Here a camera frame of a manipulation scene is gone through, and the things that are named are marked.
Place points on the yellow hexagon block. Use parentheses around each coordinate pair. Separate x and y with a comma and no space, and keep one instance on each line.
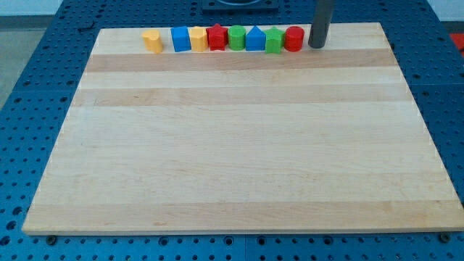
(198,39)

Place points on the red object at right edge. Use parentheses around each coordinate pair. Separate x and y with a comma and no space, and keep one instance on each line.
(458,40)

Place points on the red star block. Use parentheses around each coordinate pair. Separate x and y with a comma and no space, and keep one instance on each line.
(217,37)

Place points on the blue cube block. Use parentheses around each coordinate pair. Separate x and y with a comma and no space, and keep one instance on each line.
(180,38)

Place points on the blue triangle block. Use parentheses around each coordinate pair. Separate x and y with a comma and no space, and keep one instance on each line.
(255,39)

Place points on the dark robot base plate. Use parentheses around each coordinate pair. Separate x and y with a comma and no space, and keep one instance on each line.
(239,5)

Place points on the green star block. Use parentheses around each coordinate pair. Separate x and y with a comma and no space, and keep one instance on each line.
(274,39)

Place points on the red cylinder block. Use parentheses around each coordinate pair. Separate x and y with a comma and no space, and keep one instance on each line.
(294,37)

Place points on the wooden board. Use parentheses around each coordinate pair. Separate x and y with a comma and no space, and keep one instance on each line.
(232,142)

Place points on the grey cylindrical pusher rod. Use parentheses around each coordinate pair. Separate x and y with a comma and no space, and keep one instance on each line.
(323,14)

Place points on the green cylinder block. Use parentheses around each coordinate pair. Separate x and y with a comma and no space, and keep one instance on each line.
(237,37)

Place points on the yellow heart block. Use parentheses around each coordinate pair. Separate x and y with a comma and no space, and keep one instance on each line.
(152,41)

